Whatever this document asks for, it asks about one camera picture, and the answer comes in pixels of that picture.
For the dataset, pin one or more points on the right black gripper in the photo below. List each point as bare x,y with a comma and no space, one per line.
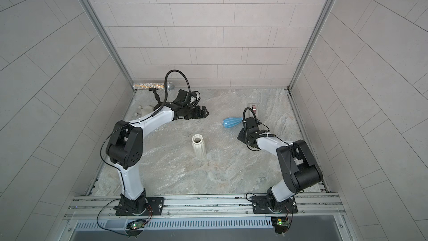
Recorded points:
241,135

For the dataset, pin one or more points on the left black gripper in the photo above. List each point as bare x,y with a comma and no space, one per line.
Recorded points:
198,115

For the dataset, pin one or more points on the small blue ceramic vase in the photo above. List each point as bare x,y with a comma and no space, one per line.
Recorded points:
232,122

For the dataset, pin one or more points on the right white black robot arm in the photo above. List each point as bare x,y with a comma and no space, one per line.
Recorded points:
298,166

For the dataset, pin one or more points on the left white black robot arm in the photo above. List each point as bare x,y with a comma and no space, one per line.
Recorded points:
125,149

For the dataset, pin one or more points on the tape dispenser with red roll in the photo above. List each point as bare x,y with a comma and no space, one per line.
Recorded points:
254,107

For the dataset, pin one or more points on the silver glitter ball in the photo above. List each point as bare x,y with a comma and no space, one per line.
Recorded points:
170,86

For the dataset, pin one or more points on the black round base stand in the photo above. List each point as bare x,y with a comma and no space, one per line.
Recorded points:
160,104

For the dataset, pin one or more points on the white ribbed ceramic vase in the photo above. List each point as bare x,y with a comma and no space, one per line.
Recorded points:
199,146

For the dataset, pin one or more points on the white plastic toy figure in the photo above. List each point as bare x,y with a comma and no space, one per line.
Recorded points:
143,111

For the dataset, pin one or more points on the glittery silver strip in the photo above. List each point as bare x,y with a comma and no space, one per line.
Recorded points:
147,86

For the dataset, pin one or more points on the right small circuit board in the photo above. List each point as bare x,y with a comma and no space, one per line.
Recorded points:
280,224

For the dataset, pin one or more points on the small circuit board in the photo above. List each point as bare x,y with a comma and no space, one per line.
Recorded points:
280,224
136,225

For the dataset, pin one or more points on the left small circuit board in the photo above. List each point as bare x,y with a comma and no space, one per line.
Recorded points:
136,225

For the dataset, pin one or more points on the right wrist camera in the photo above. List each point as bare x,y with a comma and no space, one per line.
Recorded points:
251,122

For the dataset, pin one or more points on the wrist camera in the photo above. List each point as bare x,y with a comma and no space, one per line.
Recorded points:
185,98
251,122

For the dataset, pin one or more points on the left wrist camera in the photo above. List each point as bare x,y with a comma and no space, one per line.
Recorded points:
185,98

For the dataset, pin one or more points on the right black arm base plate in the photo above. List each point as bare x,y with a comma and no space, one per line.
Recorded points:
265,204

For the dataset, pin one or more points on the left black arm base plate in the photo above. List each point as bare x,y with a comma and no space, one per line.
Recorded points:
140,207

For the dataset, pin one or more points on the aluminium mounting rail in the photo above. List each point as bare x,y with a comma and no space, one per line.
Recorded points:
204,206

